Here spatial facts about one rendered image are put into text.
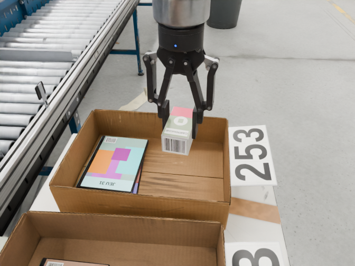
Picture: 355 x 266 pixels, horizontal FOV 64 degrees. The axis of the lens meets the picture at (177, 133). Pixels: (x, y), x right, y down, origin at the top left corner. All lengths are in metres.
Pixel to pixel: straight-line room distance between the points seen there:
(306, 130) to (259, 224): 1.63
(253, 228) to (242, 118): 1.61
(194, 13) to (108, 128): 0.52
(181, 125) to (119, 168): 0.24
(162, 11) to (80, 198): 0.41
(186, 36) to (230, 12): 3.36
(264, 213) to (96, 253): 0.38
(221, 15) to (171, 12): 3.37
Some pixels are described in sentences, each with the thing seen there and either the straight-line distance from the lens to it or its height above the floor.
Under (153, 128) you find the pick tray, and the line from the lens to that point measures 0.82.
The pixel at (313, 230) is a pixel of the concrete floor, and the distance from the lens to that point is 1.68.
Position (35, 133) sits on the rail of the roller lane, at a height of 0.74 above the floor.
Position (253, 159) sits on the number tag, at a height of 0.86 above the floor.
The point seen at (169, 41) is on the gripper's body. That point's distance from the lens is 0.46.
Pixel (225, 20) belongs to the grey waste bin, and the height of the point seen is 0.11.
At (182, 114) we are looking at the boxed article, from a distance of 0.60.
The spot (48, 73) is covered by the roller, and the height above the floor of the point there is 0.74.
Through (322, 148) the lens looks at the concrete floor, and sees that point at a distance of 2.15.
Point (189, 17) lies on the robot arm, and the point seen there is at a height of 1.18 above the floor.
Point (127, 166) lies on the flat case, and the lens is 0.74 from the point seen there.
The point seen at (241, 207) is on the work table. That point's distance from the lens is 0.71.
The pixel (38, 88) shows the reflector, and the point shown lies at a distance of 1.05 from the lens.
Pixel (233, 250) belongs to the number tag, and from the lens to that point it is 0.53.
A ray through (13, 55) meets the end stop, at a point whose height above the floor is 0.76.
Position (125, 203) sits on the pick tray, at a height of 0.82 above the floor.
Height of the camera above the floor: 1.32
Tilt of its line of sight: 40 degrees down
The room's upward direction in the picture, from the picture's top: straight up
